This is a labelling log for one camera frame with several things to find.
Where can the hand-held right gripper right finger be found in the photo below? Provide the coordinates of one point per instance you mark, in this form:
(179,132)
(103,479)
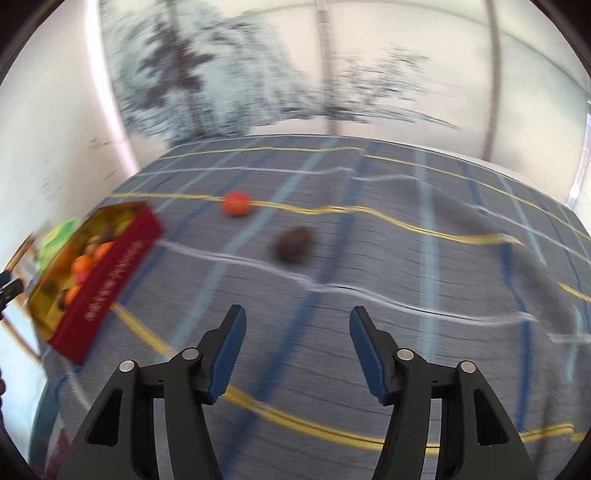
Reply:
(369,364)

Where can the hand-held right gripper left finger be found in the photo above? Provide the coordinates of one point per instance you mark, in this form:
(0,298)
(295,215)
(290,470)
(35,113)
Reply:
(226,360)

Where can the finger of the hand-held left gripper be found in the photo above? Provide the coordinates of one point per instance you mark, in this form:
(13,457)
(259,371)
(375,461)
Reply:
(9,293)

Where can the red cherry tomato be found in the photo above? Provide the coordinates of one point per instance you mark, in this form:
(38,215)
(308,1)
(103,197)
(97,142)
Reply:
(83,277)

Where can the large mandarin orange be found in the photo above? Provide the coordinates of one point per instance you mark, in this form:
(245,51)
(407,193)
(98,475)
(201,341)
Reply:
(83,264)

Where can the red and gold tin box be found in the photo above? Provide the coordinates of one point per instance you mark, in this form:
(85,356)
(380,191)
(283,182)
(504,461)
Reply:
(106,286)

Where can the light brown longan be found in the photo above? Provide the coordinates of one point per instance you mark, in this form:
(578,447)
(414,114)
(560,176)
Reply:
(92,240)

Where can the small smooth orange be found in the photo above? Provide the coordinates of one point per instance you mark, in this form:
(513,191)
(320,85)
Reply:
(105,249)

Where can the large dark brown fruit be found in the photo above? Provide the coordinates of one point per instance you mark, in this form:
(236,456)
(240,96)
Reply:
(295,244)

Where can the orange-red tomato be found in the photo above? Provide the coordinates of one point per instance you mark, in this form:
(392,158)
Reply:
(237,203)

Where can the small orange fruit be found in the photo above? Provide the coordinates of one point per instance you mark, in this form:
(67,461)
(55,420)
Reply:
(72,295)

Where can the green cloth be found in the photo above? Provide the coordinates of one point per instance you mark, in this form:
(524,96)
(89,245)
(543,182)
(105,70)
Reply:
(55,237)

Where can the grey plaid bed sheet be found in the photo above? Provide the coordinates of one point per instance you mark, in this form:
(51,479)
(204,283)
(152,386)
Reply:
(369,277)

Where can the wooden frame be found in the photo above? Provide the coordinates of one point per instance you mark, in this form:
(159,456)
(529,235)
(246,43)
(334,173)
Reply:
(21,258)

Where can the ink landscape wall painting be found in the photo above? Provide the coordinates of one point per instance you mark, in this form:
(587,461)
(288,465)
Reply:
(221,74)

